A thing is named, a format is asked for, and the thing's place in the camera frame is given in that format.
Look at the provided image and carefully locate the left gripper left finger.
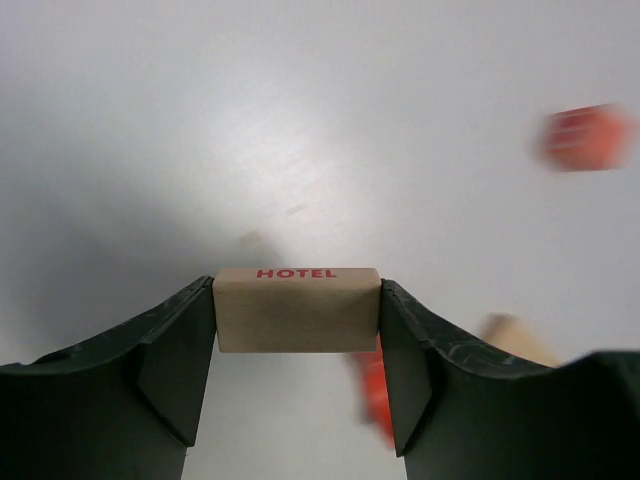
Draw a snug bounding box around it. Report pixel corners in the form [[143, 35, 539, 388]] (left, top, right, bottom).
[[1, 276, 216, 479]]

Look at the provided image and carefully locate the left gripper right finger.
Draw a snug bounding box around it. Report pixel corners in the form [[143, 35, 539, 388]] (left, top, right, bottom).
[[379, 280, 639, 479]]

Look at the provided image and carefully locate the natural wood block hotel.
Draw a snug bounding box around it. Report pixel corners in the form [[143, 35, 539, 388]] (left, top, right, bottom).
[[212, 267, 382, 353]]

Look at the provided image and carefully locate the orange arch block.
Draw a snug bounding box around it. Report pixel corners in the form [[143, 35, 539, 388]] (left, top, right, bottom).
[[347, 337, 395, 449]]

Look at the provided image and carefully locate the orange cube left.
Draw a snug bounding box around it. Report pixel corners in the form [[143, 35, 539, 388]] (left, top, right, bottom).
[[532, 103, 639, 173]]

